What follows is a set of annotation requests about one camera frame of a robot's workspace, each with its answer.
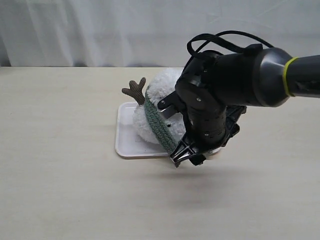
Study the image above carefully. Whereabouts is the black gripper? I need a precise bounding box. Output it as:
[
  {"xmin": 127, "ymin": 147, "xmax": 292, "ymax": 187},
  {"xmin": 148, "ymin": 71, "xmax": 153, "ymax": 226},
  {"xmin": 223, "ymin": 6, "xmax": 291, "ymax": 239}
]
[{"xmin": 170, "ymin": 102, "xmax": 247, "ymax": 168}]

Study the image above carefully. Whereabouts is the green fuzzy scarf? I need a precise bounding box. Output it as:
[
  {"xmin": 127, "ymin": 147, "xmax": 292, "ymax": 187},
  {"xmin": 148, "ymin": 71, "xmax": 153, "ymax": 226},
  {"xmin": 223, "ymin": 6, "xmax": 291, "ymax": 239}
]
[{"xmin": 143, "ymin": 93, "xmax": 186, "ymax": 155}]

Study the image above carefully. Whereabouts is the white plush snowman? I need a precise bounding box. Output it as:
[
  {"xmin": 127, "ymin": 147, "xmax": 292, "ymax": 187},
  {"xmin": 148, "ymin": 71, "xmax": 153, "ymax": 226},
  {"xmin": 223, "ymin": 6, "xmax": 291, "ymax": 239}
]
[{"xmin": 121, "ymin": 67, "xmax": 193, "ymax": 146}]

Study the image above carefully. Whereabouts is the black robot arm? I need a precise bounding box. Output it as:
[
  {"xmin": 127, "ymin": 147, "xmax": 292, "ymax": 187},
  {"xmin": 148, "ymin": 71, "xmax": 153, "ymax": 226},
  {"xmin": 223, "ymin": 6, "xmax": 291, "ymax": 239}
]
[{"xmin": 170, "ymin": 44, "xmax": 320, "ymax": 166}]

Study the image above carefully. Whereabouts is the white rectangular tray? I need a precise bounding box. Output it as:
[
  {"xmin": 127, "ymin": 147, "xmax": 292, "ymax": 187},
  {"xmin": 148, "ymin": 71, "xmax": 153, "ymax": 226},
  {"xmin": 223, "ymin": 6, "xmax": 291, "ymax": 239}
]
[{"xmin": 114, "ymin": 101, "xmax": 222, "ymax": 160}]

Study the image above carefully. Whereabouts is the white curtain backdrop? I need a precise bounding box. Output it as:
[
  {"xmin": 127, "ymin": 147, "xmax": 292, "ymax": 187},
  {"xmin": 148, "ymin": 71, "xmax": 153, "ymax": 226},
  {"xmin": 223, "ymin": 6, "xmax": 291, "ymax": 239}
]
[{"xmin": 0, "ymin": 0, "xmax": 320, "ymax": 67}]

